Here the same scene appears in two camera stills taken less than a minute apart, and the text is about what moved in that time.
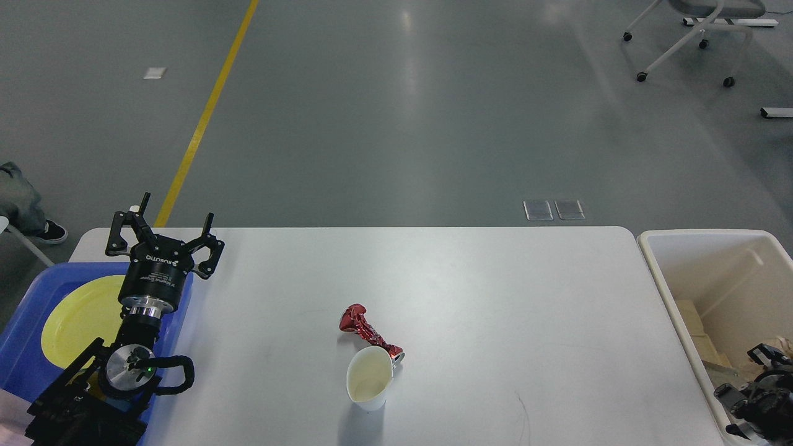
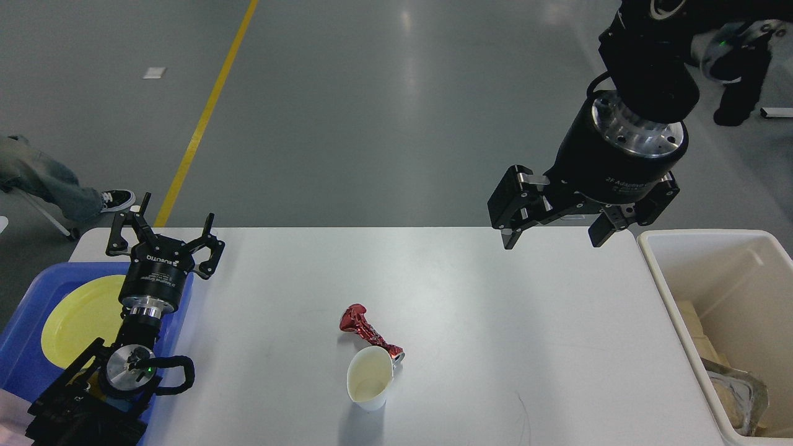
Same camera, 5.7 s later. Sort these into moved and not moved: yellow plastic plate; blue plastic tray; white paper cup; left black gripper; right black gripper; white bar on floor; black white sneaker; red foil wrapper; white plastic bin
Moved: right black gripper; black white sneaker
Not moved: yellow plastic plate; white plastic bin; white paper cup; blue plastic tray; left black gripper; red foil wrapper; white bar on floor
